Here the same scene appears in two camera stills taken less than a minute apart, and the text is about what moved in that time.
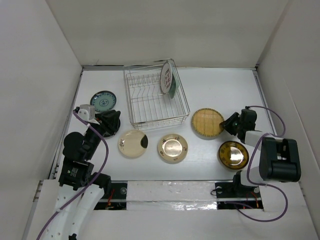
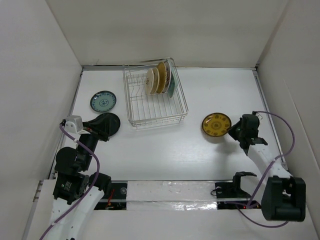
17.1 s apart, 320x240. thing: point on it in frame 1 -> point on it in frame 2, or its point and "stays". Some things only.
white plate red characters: [166, 77] stays
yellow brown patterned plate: [233, 155] -> [216, 124]
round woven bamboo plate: [205, 123] -> [162, 77]
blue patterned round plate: [103, 101] stays
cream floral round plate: [172, 148] -> [156, 80]
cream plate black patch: [133, 144] -> [149, 81]
